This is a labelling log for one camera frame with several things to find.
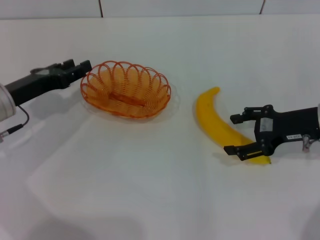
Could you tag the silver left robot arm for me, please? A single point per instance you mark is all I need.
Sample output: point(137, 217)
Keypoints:
point(6, 102)

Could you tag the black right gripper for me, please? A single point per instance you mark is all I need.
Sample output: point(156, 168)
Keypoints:
point(287, 125)

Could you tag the yellow banana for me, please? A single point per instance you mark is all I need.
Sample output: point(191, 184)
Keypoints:
point(212, 117)

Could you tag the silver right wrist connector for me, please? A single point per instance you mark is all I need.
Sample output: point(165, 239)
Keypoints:
point(306, 142)

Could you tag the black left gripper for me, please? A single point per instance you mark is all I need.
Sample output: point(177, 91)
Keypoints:
point(37, 85)

